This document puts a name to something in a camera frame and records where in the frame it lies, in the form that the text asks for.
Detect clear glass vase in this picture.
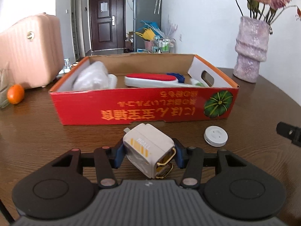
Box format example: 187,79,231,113
0,68,12,109

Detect orange fruit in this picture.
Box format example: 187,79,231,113
7,84,25,105

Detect grey refrigerator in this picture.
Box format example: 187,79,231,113
133,0,163,52

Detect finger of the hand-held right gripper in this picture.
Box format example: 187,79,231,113
276,122,301,147

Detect dark wooden door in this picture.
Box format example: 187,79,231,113
89,0,126,51

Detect blue bottle cap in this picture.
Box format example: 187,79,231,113
166,73,186,84

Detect blue dustpan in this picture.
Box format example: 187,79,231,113
140,20,163,38

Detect yellow dustpan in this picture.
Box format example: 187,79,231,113
135,28,156,40

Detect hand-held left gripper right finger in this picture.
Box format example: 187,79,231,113
173,138,250,189

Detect metal storage cart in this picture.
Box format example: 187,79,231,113
154,38,176,54

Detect red and white lint brush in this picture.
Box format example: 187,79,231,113
124,73,179,88

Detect purple dried flowers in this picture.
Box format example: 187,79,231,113
164,15,178,39

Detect red cardboard box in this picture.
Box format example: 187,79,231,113
49,53,240,126

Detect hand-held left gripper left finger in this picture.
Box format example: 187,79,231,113
50,142,126,189

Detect white cube charger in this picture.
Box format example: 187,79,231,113
123,123,177,179

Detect purple ceramic vase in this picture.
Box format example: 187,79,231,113
233,16,271,83

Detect white round cap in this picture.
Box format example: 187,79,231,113
203,125,228,147

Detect pink suitcase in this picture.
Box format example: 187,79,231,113
0,12,64,90

